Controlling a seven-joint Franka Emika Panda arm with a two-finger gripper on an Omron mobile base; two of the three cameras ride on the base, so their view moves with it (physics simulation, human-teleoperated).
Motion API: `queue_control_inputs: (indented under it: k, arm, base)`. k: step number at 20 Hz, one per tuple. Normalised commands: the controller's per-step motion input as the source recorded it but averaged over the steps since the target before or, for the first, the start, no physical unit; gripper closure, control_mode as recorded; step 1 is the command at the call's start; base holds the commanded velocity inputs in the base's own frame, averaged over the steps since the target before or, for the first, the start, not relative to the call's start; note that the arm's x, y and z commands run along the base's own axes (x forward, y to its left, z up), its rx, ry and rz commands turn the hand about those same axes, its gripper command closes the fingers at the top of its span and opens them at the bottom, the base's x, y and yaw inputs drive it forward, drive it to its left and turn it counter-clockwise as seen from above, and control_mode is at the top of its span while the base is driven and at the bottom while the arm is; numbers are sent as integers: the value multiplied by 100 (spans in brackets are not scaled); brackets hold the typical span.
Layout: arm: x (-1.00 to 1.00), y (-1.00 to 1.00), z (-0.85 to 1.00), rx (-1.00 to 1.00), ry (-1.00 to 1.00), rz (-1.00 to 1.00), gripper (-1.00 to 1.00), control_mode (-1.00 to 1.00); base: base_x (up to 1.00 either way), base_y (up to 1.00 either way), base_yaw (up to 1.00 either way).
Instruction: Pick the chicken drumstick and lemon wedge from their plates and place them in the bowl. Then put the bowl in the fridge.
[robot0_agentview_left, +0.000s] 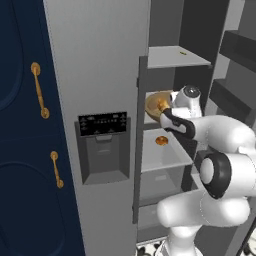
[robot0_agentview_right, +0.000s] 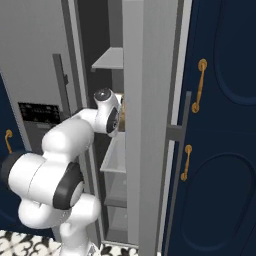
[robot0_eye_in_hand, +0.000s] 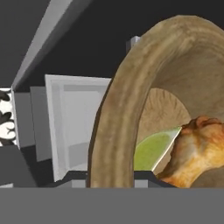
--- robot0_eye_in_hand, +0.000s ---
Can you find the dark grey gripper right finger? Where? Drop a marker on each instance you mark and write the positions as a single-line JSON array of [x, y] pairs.
[[143, 175]]

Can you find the brown chicken drumstick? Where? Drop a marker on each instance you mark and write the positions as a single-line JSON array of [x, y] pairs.
[[195, 151]]

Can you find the white fridge door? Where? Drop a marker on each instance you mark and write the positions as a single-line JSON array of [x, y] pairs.
[[77, 122]]

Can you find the brown wooden bowl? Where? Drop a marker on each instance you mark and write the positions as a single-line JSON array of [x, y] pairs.
[[122, 110]]

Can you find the green lemon wedge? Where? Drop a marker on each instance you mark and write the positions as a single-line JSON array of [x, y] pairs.
[[150, 150]]

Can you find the grey fridge body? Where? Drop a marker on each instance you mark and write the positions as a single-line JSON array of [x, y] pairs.
[[32, 122]]

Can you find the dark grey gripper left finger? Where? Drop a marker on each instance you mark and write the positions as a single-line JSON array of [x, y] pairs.
[[76, 175]]

